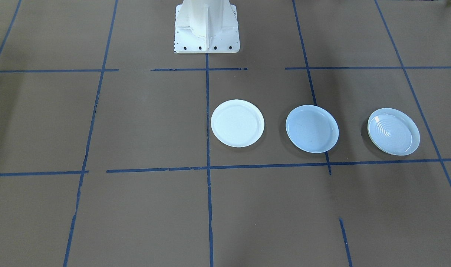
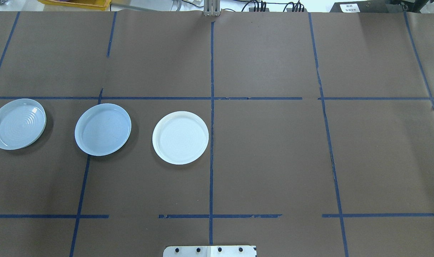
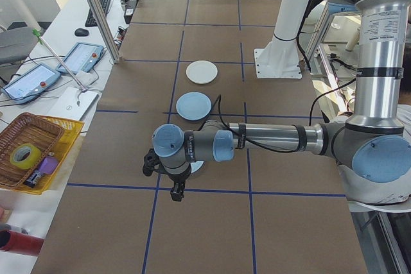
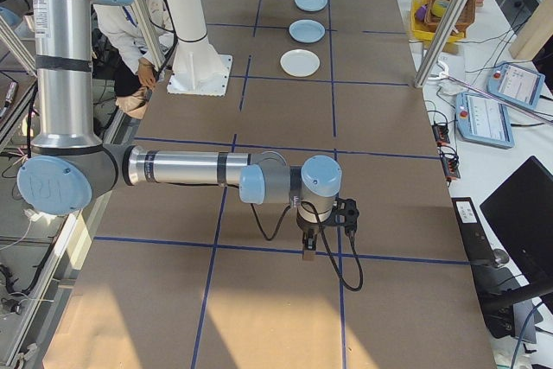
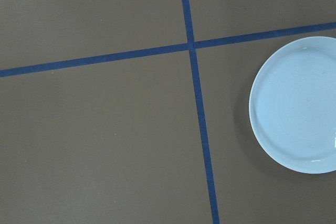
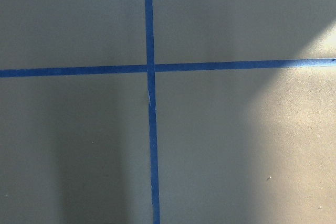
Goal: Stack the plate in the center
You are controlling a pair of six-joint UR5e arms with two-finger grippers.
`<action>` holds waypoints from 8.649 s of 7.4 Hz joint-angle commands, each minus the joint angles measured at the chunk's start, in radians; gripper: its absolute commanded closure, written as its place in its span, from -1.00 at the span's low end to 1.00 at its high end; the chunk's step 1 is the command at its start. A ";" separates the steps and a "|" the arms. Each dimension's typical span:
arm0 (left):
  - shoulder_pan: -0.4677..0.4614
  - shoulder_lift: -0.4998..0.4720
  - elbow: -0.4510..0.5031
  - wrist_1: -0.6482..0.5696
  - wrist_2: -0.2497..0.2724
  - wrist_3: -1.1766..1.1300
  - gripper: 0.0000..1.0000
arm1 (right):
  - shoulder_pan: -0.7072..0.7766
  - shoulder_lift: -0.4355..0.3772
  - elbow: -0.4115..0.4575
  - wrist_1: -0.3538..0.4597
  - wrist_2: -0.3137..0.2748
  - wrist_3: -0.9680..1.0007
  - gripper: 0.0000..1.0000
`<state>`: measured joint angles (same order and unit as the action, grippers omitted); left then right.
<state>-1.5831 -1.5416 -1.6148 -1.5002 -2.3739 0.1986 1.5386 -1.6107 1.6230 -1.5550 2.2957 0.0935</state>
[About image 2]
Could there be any light blue smooth plate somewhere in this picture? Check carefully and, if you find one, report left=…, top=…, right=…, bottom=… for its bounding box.
left=74, top=103, right=132, bottom=156

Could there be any black cable bundle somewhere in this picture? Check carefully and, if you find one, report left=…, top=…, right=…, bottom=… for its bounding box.
left=238, top=0, right=307, bottom=13

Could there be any grey metal post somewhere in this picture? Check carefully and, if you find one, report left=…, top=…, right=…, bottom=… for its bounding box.
left=203, top=0, right=221, bottom=17

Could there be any light blue ribbed plate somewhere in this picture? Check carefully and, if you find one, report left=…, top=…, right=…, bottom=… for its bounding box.
left=0, top=99, right=47, bottom=150

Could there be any yellow plastic bin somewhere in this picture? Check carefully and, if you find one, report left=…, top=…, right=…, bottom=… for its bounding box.
left=37, top=0, right=112, bottom=10

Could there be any white round plate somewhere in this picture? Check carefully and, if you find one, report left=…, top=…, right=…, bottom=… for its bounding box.
left=152, top=111, right=210, bottom=165

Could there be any black box with white label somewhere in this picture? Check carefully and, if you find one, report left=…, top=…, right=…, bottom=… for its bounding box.
left=329, top=0, right=432, bottom=14

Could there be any white bolted base pedestal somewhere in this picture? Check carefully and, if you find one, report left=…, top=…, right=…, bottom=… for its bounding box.
left=163, top=245, right=257, bottom=257

